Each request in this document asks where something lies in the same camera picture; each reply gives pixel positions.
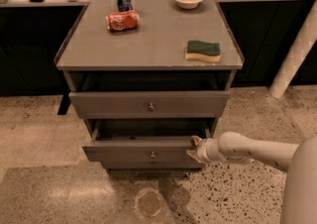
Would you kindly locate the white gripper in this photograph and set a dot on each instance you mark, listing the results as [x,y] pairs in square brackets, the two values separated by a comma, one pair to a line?
[205,151]

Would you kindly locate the round floor drain cover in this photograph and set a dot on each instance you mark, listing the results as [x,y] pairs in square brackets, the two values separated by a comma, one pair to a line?
[148,202]

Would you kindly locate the grey drawer cabinet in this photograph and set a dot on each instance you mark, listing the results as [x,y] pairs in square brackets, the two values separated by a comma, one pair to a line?
[151,57]

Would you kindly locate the grey top drawer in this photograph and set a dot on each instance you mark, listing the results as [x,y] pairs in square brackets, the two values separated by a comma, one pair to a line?
[149,104]

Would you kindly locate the green yellow sponge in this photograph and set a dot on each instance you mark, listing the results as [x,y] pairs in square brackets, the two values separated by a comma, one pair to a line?
[198,50]

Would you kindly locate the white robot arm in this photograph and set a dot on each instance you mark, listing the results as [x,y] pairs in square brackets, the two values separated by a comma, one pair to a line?
[298,161]

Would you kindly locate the white diagonal pipe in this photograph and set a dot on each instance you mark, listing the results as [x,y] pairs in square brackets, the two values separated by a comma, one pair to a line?
[297,54]

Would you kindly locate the orange soda can lying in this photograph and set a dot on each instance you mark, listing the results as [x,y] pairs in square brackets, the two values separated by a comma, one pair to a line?
[122,21]

